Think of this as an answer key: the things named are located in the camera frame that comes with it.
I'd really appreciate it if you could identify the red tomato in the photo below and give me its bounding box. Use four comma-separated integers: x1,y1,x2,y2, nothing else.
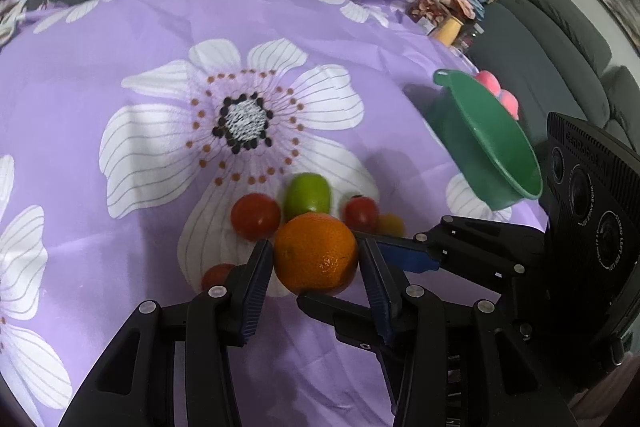
201,263,237,293
230,193,282,241
341,195,380,234

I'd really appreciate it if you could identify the large orange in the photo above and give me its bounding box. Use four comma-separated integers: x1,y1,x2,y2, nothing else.
273,213,360,298

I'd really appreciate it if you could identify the patterned cloth bundle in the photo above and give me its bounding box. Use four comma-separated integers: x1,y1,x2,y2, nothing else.
0,0,28,50

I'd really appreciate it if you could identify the tan bottle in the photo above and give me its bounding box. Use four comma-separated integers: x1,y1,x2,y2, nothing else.
432,16,463,45

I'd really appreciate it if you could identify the purple floral tablecloth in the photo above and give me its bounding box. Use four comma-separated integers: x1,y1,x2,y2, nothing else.
0,0,551,427

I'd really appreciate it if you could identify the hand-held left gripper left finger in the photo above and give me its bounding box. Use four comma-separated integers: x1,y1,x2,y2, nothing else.
57,239,275,427

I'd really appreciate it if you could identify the pink plush toy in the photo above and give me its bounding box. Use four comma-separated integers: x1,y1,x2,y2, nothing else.
474,71,521,122

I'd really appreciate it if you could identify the clear plastic bottle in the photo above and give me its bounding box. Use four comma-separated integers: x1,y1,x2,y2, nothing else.
460,23,483,52

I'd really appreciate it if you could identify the small yellow tomato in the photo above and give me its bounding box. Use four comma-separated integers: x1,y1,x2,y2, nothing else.
376,213,406,238

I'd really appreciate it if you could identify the person's leg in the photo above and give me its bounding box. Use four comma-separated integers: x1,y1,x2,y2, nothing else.
570,357,636,413

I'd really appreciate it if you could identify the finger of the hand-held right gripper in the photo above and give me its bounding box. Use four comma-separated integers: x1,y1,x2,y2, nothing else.
352,215,548,282
296,291,401,365

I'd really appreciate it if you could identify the green plastic bowl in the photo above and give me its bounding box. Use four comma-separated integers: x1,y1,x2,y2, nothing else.
432,68,543,212

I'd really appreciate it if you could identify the green tomato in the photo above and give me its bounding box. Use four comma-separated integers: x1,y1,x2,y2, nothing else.
284,173,332,217

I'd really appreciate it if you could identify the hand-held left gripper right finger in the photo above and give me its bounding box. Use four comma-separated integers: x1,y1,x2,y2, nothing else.
359,237,571,427

